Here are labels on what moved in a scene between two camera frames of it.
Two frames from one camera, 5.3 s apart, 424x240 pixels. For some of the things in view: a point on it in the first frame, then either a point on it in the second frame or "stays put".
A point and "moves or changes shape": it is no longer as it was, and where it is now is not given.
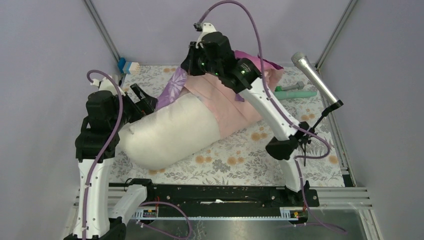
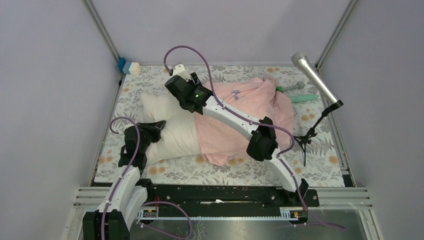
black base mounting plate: [226, 196] stays put
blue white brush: [128, 67] stays put
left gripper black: [145, 106] → [154, 128]
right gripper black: [189, 64] → [196, 79]
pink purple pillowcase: [233, 108] moves or changes shape
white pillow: [157, 138] moves or changes shape
